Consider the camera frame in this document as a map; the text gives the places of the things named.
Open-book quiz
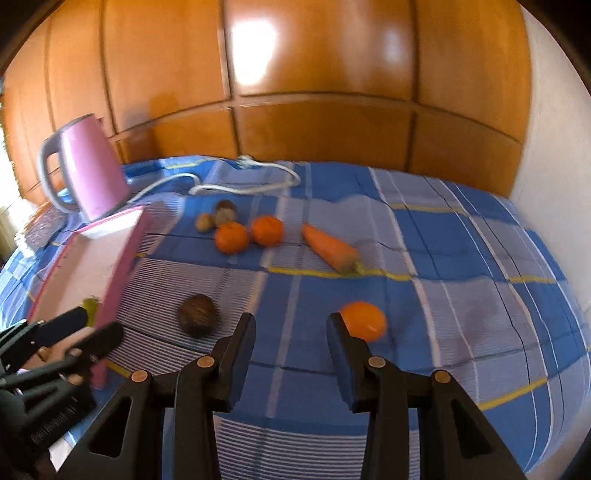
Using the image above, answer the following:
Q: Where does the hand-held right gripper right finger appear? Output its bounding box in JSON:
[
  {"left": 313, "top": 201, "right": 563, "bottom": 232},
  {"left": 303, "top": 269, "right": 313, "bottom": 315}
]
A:
[{"left": 326, "top": 313, "right": 527, "bottom": 480}]

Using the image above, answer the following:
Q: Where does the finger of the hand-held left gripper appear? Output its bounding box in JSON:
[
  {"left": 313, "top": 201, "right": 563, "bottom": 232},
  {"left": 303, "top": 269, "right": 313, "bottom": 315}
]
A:
[
  {"left": 25, "top": 307, "right": 92, "bottom": 348},
  {"left": 65, "top": 322, "right": 125, "bottom": 371}
]

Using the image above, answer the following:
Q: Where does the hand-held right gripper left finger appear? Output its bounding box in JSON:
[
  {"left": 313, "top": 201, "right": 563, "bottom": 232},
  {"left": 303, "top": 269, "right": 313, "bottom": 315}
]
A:
[{"left": 58, "top": 313, "right": 257, "bottom": 480}]

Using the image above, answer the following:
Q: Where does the smooth large orange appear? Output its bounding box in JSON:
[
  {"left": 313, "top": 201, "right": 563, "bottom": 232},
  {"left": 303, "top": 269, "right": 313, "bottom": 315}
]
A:
[{"left": 341, "top": 301, "right": 387, "bottom": 343}]

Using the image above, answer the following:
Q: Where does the pink-rimmed white tray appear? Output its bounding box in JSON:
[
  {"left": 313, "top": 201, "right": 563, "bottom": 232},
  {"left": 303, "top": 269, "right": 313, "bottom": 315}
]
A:
[{"left": 25, "top": 205, "right": 158, "bottom": 388}]

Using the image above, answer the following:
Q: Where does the dark brown round fruit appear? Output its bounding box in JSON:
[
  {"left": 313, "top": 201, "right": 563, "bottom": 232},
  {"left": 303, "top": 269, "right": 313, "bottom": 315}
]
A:
[{"left": 177, "top": 294, "right": 219, "bottom": 337}]

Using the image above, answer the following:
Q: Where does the carrot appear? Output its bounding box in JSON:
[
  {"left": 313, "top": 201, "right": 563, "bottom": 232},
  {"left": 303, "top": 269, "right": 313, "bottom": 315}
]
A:
[{"left": 302, "top": 224, "right": 363, "bottom": 275}]

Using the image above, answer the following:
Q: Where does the mandarin orange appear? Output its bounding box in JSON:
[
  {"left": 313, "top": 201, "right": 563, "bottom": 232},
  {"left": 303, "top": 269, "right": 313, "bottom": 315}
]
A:
[
  {"left": 250, "top": 215, "right": 284, "bottom": 247},
  {"left": 215, "top": 222, "right": 250, "bottom": 254}
]

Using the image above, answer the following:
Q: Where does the silver embossed tissue box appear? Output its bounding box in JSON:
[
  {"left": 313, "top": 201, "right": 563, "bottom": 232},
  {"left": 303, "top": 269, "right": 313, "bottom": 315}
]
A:
[{"left": 21, "top": 203, "right": 65, "bottom": 252}]

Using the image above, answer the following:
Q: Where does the pink electric kettle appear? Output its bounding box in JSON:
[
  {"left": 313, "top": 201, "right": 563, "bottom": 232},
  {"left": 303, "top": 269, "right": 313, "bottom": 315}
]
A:
[{"left": 38, "top": 114, "right": 130, "bottom": 222}]

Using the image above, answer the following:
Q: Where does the blue plaid blanket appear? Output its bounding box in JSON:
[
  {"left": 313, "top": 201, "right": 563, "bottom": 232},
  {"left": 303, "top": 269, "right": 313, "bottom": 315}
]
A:
[{"left": 0, "top": 157, "right": 591, "bottom": 480}]

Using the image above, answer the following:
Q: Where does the dark brown halved fruit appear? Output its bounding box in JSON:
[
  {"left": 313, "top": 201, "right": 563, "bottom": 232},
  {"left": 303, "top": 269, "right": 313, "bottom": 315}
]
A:
[{"left": 213, "top": 200, "right": 238, "bottom": 227}]

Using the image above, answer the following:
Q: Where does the white power cable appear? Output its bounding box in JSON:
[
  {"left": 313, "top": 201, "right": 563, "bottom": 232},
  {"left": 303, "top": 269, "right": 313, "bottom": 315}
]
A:
[{"left": 124, "top": 156, "right": 301, "bottom": 204}]

